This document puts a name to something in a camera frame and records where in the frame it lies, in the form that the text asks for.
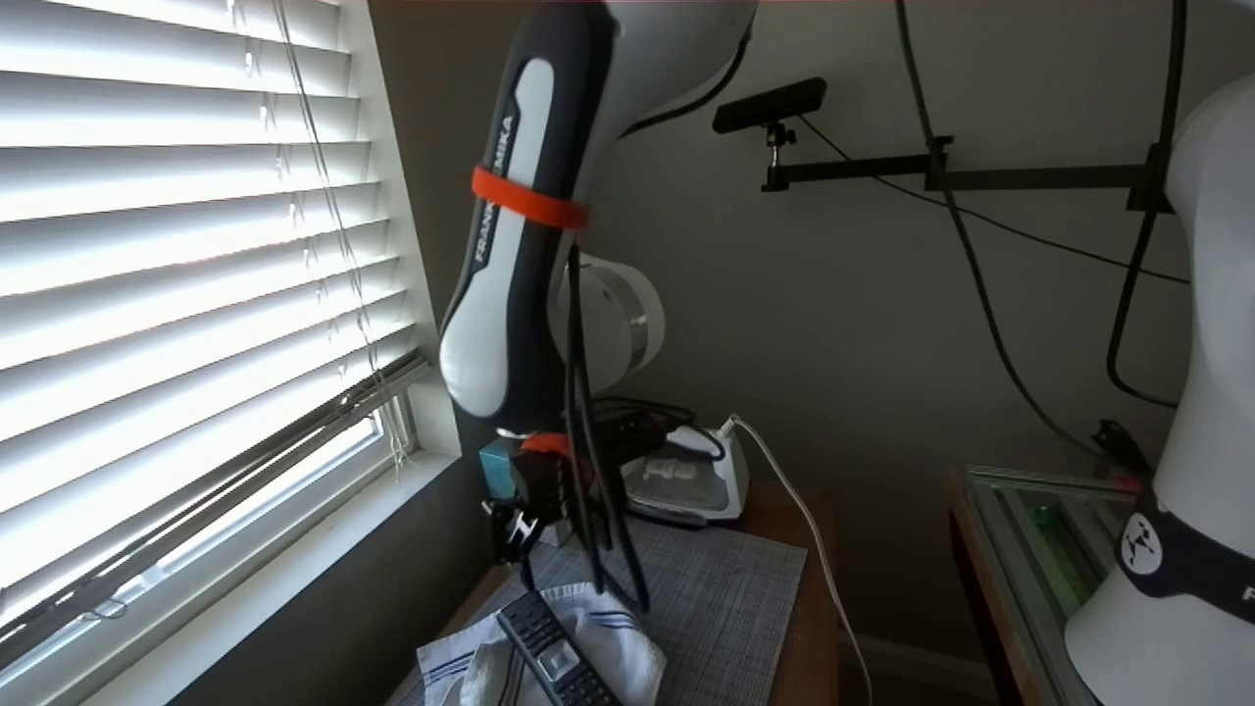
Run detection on white steam iron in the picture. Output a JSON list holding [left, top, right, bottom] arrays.
[[618, 417, 756, 530]]

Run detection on white window sill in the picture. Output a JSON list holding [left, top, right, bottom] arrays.
[[0, 389, 469, 706]]

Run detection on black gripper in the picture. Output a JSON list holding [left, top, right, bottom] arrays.
[[479, 451, 581, 568]]

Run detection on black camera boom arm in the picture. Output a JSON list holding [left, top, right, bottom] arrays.
[[760, 121, 1181, 217]]

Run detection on white iron power cord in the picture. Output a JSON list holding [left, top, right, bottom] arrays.
[[721, 412, 879, 706]]

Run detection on white window blind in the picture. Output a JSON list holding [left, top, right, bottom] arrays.
[[0, 0, 436, 632]]

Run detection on long black camera cable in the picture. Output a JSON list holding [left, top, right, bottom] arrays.
[[896, 0, 1116, 474]]

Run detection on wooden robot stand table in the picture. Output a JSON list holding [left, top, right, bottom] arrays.
[[947, 466, 1052, 706]]

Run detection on aluminium extrusion base frame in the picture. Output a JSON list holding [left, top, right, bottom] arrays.
[[965, 463, 1155, 706]]

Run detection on white towel with blue stripes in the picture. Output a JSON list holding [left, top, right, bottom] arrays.
[[414, 581, 671, 706]]

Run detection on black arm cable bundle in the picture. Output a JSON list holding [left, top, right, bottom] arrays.
[[560, 239, 655, 615]]

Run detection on wooden side table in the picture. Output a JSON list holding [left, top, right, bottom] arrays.
[[436, 487, 848, 706]]

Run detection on small orange strap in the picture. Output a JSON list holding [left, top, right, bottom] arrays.
[[518, 429, 577, 463]]

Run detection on black exterior camera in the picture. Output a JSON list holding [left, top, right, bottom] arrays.
[[709, 74, 833, 136]]

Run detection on wide orange strap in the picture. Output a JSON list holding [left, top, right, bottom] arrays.
[[469, 159, 591, 235]]

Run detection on teal tissue box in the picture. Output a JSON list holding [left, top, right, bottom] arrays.
[[474, 440, 533, 507]]

